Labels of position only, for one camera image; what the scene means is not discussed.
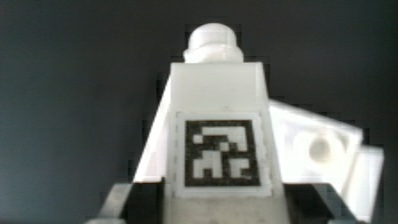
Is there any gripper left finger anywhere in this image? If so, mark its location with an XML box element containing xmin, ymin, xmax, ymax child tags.
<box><xmin>86</xmin><ymin>180</ymin><xmax>166</xmax><ymax>224</ymax></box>

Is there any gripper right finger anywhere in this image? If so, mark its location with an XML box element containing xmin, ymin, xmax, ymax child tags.
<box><xmin>285</xmin><ymin>183</ymin><xmax>358</xmax><ymax>224</ymax></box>

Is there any white square table top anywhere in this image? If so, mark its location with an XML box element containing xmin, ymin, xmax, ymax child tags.
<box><xmin>271</xmin><ymin>100</ymin><xmax>385</xmax><ymax>223</ymax></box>

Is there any white table leg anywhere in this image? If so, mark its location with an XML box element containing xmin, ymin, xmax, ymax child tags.
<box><xmin>134</xmin><ymin>23</ymin><xmax>290</xmax><ymax>224</ymax></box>

